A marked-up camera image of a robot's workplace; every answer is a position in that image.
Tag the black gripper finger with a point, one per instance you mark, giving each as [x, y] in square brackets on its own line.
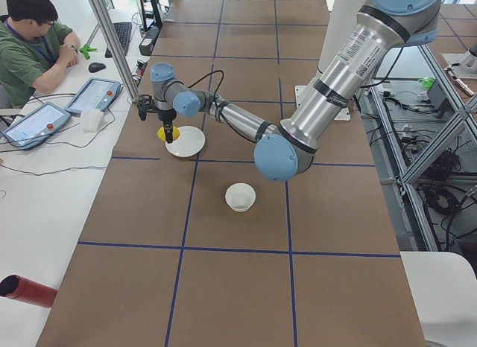
[165, 133]
[171, 134]

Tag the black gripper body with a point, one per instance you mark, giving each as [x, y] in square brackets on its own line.
[167, 117]

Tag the yellow lemon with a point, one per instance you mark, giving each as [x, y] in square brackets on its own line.
[160, 133]

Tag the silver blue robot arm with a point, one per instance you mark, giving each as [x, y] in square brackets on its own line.
[288, 149]

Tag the white plate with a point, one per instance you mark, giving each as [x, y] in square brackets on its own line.
[189, 141]

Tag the white bowl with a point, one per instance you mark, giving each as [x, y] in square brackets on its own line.
[240, 197]

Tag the black box device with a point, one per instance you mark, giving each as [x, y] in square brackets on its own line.
[147, 44]

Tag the white tissue pack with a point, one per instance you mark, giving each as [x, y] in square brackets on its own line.
[90, 120]

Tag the far blue teach pendant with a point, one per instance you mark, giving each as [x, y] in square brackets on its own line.
[96, 93]

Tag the blue teach pendant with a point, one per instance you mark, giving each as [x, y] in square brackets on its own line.
[96, 93]
[37, 126]

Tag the black computer mouse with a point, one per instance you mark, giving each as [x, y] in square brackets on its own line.
[96, 67]

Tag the black keyboard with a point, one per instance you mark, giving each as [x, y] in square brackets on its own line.
[123, 32]

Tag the green plastic clamp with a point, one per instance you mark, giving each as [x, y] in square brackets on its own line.
[86, 50]

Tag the near blue teach pendant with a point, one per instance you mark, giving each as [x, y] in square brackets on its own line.
[37, 126]

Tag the brown paper table cover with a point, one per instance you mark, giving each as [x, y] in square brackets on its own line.
[207, 252]

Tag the man in green shirt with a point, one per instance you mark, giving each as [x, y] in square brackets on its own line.
[36, 50]

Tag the red cylinder bottle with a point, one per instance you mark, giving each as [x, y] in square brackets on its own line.
[25, 290]

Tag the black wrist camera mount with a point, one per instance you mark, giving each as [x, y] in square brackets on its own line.
[145, 105]

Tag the aluminium frame post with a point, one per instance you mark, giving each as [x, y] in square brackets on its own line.
[99, 8]

